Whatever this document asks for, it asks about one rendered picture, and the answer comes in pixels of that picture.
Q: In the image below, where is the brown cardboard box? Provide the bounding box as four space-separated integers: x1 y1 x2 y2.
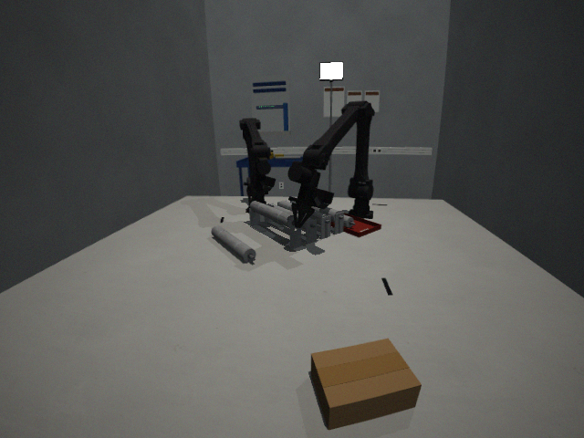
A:
311 339 422 430

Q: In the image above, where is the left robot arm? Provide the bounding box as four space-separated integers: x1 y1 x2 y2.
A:
288 100 375 219

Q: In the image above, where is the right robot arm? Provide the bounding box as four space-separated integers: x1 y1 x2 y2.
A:
240 118 276 204

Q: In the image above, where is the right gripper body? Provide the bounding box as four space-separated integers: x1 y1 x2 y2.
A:
244 182 264 193

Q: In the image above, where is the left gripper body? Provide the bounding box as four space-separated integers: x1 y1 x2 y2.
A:
288 184 319 211

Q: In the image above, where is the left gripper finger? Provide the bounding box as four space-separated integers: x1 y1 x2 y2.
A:
297 209 315 228
291 204 307 228

